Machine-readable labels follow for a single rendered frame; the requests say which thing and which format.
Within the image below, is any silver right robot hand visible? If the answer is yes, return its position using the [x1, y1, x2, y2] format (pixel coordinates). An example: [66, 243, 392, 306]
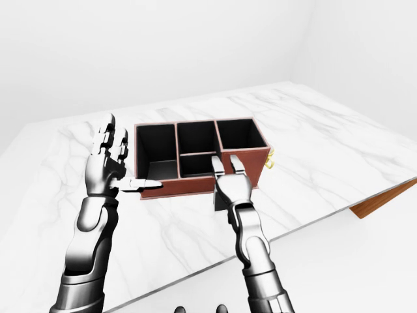
[210, 154, 254, 207]

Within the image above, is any red-brown desk caddy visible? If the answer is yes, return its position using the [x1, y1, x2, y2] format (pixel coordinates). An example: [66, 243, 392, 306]
[134, 116, 272, 201]

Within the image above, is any brown wooden board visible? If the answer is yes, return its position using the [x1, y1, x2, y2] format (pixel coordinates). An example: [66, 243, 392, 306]
[349, 178, 417, 220]

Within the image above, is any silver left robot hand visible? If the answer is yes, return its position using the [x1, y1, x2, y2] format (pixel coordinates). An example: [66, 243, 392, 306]
[84, 113, 164, 198]

